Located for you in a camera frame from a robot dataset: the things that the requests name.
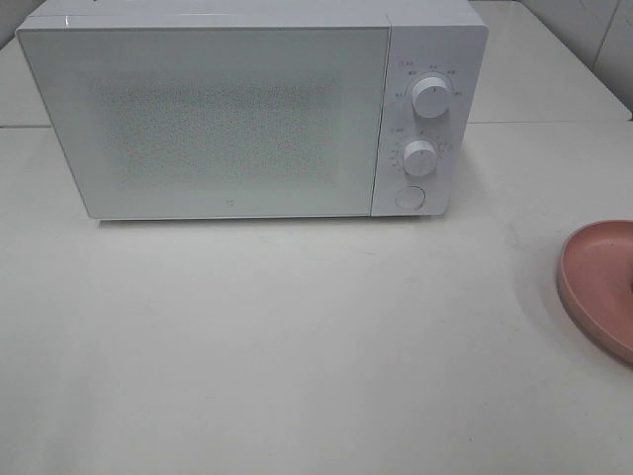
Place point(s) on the upper white microwave knob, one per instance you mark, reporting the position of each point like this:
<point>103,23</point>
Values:
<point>430,95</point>

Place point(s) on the white microwave knob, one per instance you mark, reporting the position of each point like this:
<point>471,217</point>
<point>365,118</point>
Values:
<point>430,95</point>
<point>419,158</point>

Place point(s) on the pink round plate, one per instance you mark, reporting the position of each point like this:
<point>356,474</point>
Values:
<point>594,283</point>

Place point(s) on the white microwave door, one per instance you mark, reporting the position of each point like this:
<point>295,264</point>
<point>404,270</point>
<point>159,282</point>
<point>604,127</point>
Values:
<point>189,124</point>

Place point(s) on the lower white microwave knob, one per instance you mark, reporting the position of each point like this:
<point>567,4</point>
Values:
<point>419,158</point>

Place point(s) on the white microwave oven body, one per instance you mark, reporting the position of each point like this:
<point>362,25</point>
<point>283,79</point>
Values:
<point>445,37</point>

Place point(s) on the round white door button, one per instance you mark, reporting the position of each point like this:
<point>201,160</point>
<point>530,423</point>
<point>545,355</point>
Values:
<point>410,198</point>

